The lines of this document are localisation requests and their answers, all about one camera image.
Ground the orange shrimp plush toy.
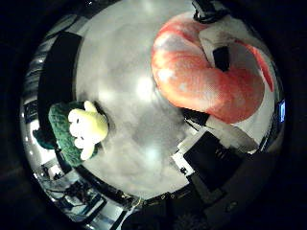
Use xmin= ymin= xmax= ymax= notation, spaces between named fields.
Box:
xmin=151 ymin=11 xmax=275 ymax=126

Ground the open black laptop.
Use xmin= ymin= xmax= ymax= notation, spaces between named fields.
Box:
xmin=277 ymin=99 xmax=287 ymax=125

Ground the green broccoli plush toy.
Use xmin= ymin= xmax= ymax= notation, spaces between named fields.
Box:
xmin=47 ymin=100 xmax=110 ymax=169

